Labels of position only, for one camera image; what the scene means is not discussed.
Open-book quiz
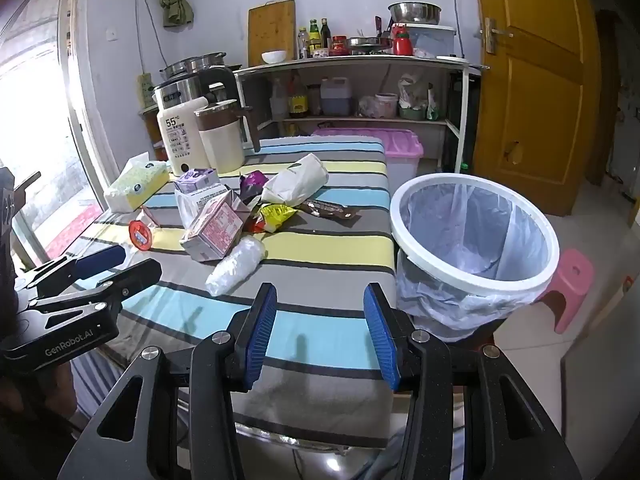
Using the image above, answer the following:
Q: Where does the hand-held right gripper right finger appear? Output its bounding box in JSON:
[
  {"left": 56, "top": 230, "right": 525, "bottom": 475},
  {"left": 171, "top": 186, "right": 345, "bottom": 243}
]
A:
[{"left": 362, "top": 282, "right": 583, "bottom": 480}]

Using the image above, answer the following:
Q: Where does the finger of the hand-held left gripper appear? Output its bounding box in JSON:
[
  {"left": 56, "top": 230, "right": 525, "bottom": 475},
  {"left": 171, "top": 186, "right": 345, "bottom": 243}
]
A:
[
  {"left": 21, "top": 259, "right": 164, "bottom": 318},
  {"left": 16, "top": 245, "right": 127, "bottom": 300}
]

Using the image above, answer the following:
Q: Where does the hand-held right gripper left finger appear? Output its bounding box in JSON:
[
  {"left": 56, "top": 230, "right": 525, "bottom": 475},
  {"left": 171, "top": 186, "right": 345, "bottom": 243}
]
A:
[{"left": 71, "top": 282, "right": 279, "bottom": 480}]

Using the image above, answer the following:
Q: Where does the small pink white carton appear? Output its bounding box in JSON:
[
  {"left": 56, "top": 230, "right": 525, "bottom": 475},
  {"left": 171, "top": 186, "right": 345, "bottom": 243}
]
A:
[{"left": 136, "top": 204, "right": 162, "bottom": 228}]

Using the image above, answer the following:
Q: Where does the clear plastic wrapper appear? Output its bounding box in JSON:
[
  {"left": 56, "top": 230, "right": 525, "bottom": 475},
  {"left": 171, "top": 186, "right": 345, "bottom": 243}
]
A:
[{"left": 206, "top": 236, "right": 264, "bottom": 297}]

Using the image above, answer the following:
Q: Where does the pink printed carton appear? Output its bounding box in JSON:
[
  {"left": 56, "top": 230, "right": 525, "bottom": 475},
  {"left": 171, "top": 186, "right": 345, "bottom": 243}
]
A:
[{"left": 180, "top": 192, "right": 246, "bottom": 263}]

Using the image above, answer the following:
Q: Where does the white printed packet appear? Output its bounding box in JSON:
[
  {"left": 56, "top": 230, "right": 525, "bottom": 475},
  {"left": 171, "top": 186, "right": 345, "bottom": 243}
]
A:
[{"left": 175, "top": 183, "right": 235, "bottom": 231}]

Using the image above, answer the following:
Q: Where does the purple drink carton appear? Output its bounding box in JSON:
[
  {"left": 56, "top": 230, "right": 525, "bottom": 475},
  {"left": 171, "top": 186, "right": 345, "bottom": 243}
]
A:
[{"left": 174, "top": 167, "right": 221, "bottom": 195}]

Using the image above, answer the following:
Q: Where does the yellow snack wrapper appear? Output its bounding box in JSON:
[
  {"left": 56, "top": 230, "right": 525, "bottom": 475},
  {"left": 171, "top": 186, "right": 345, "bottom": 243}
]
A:
[{"left": 250, "top": 203, "right": 297, "bottom": 233}]

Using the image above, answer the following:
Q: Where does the brown bar wrapper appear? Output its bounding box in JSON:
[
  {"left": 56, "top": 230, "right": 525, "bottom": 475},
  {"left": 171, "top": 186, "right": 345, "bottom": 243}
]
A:
[{"left": 295, "top": 199, "right": 362, "bottom": 223}]

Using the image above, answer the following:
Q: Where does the translucent bin liner bag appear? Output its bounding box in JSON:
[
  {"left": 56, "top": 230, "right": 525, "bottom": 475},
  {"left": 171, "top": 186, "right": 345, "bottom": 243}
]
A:
[{"left": 395, "top": 180, "right": 551, "bottom": 341}]

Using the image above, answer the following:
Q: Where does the purple snack wrapper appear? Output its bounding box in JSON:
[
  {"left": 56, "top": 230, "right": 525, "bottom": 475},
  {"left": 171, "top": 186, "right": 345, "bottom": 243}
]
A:
[{"left": 240, "top": 170, "right": 271, "bottom": 206}]

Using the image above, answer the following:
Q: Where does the white round bin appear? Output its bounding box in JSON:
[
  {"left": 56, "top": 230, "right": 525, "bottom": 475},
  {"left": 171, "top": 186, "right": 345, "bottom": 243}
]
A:
[{"left": 390, "top": 172, "right": 560, "bottom": 346}]

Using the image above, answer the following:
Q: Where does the white paper bag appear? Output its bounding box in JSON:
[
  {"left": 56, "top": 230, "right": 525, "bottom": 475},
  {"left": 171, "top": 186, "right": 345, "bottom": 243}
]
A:
[{"left": 261, "top": 153, "right": 330, "bottom": 207}]

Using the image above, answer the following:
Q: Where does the person's left hand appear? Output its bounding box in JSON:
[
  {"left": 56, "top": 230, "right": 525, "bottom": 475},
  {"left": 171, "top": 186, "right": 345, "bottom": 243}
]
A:
[{"left": 0, "top": 360, "right": 76, "bottom": 436}]

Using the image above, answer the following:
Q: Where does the red doormat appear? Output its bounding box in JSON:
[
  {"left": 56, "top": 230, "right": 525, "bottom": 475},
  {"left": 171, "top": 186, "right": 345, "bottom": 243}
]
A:
[{"left": 47, "top": 207, "right": 108, "bottom": 256}]

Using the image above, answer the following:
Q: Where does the yellow green tissue pack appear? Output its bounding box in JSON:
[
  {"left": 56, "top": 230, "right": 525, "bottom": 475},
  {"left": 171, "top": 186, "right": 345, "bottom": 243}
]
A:
[{"left": 103, "top": 157, "right": 171, "bottom": 212}]

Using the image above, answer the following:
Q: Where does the striped tablecloth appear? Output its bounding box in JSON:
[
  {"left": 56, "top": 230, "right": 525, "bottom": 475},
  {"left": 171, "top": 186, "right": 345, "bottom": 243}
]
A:
[{"left": 70, "top": 137, "right": 401, "bottom": 448}]

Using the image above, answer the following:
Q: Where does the white thermos 55 label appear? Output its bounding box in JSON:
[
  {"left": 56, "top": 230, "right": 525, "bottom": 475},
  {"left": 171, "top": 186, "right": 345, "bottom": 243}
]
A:
[{"left": 156, "top": 97, "right": 211, "bottom": 177}]

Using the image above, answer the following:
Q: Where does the cream and brown kettle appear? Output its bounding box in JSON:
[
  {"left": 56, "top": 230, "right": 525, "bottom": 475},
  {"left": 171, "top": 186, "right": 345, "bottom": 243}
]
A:
[{"left": 194, "top": 100, "right": 249, "bottom": 175}]

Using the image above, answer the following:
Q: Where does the sliding glass door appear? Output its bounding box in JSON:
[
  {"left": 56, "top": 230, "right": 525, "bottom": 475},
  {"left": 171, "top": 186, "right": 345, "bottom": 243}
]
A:
[{"left": 0, "top": 0, "right": 117, "bottom": 267}]

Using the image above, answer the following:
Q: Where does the yellowish power strip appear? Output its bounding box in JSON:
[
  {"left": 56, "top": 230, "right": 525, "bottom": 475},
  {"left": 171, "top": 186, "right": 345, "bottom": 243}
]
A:
[{"left": 137, "top": 74, "right": 156, "bottom": 108}]

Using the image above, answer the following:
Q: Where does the pink lidded storage box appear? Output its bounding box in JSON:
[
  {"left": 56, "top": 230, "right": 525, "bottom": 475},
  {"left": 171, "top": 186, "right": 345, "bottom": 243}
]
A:
[{"left": 312, "top": 127, "right": 424, "bottom": 196}]

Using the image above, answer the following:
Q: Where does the pink plastic stool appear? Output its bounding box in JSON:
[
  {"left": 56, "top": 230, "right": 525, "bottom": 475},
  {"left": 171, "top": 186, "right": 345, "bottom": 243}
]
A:
[{"left": 542, "top": 249, "right": 596, "bottom": 333}]

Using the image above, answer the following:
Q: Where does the clear plastic bottle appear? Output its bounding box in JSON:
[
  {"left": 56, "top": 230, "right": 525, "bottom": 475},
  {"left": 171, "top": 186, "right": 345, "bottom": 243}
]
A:
[{"left": 270, "top": 77, "right": 290, "bottom": 121}]

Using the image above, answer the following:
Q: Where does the white refrigerator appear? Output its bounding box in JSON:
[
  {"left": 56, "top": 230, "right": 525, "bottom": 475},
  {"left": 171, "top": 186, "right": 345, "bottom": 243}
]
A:
[{"left": 560, "top": 260, "right": 640, "bottom": 480}]

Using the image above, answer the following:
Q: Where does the small white pail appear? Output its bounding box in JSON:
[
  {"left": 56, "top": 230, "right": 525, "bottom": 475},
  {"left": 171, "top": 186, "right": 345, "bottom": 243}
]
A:
[{"left": 375, "top": 92, "right": 399, "bottom": 118}]

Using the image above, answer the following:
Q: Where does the amber oil bottle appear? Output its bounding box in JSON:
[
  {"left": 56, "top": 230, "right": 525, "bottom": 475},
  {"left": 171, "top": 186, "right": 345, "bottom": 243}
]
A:
[{"left": 287, "top": 72, "right": 308, "bottom": 118}]

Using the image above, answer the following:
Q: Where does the green basin with bags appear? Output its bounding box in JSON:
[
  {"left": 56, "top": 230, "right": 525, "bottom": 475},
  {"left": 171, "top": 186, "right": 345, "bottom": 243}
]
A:
[{"left": 398, "top": 72, "right": 441, "bottom": 122}]

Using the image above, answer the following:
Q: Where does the yellow wooden door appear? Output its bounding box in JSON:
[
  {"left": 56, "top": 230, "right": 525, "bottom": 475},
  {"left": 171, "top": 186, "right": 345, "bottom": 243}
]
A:
[{"left": 472, "top": 0, "right": 601, "bottom": 216}]

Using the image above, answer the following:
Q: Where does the white shelf unit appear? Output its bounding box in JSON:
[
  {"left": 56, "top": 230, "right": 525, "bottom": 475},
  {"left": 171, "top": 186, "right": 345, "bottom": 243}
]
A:
[{"left": 234, "top": 55, "right": 483, "bottom": 171}]

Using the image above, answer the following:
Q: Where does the wooden cutting board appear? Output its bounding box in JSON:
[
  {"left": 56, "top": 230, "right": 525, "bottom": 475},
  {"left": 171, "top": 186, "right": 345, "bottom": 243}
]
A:
[{"left": 248, "top": 0, "right": 297, "bottom": 67}]

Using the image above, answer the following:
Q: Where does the red plastic bottle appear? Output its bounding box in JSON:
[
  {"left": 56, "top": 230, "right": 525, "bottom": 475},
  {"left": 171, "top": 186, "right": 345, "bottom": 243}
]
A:
[{"left": 391, "top": 26, "right": 413, "bottom": 57}]

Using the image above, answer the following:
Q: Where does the steel pan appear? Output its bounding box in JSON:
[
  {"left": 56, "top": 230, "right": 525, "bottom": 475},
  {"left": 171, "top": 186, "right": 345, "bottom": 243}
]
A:
[{"left": 345, "top": 36, "right": 393, "bottom": 56}]

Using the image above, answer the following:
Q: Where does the clear white lidded container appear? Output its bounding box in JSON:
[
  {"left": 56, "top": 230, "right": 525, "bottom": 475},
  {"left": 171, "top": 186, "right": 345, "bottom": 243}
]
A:
[{"left": 390, "top": 23, "right": 457, "bottom": 58}]

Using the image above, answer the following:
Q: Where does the large steel bowl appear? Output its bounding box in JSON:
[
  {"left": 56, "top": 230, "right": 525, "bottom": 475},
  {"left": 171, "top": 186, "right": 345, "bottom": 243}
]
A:
[{"left": 388, "top": 2, "right": 442, "bottom": 26}]

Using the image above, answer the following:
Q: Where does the stainless black handled kettle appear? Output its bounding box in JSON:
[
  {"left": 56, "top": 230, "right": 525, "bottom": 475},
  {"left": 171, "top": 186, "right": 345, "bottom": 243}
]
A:
[{"left": 152, "top": 66, "right": 262, "bottom": 153}]

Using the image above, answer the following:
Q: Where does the black wall cable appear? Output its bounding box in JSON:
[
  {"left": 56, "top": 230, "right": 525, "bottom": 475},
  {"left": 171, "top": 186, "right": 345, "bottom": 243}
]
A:
[{"left": 134, "top": 0, "right": 167, "bottom": 76}]

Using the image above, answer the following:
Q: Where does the brass door handle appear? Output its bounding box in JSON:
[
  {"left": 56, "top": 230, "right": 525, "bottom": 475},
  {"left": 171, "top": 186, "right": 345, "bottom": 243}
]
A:
[{"left": 482, "top": 17, "right": 514, "bottom": 55}]

